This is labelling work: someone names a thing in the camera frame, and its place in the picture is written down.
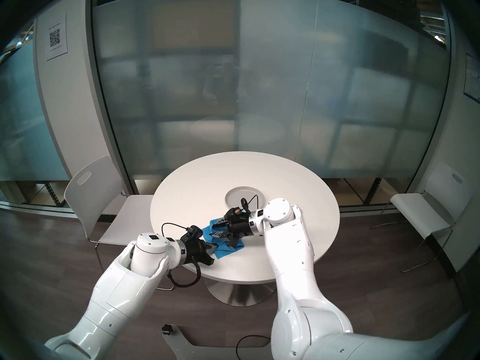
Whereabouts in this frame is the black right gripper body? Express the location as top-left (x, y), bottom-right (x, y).
top-left (227, 220), bottom-right (250, 249)

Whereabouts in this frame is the black looped floor cable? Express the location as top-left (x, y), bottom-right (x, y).
top-left (235, 335), bottom-right (272, 360)

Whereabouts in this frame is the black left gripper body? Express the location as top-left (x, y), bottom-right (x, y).
top-left (184, 238), bottom-right (215, 266)

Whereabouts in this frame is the white plastic chair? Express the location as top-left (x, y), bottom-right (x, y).
top-left (64, 156), bottom-right (175, 290)
top-left (371, 161), bottom-right (474, 273)

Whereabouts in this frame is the brushed steel table base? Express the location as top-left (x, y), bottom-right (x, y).
top-left (204, 277), bottom-right (277, 307)

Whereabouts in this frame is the grey round plate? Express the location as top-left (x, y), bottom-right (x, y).
top-left (225, 186), bottom-right (265, 210)

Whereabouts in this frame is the thin left camera cable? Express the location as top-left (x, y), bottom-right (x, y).
top-left (161, 223), bottom-right (189, 238)

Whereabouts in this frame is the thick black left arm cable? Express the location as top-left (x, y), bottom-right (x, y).
top-left (167, 264), bottom-right (202, 288)

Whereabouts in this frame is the blue cloth napkin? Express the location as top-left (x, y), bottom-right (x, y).
top-left (201, 217), bottom-right (244, 260)

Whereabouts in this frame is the thin camera cable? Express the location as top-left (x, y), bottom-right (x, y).
top-left (240, 194), bottom-right (260, 216)
top-left (161, 223), bottom-right (189, 238)

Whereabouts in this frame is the white wall poster blue trim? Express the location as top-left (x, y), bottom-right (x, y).
top-left (463, 54), bottom-right (480, 103)

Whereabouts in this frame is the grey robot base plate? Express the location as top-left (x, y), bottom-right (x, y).
top-left (162, 325), bottom-right (274, 360)

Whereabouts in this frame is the black metal shelf frame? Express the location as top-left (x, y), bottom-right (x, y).
top-left (366, 177), bottom-right (384, 206)
top-left (36, 181), bottom-right (66, 207)

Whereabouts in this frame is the thin right camera cable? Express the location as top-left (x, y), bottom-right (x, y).
top-left (240, 194), bottom-right (260, 216)

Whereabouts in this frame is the white QR code sign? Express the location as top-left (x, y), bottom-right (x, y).
top-left (45, 13), bottom-right (69, 62)

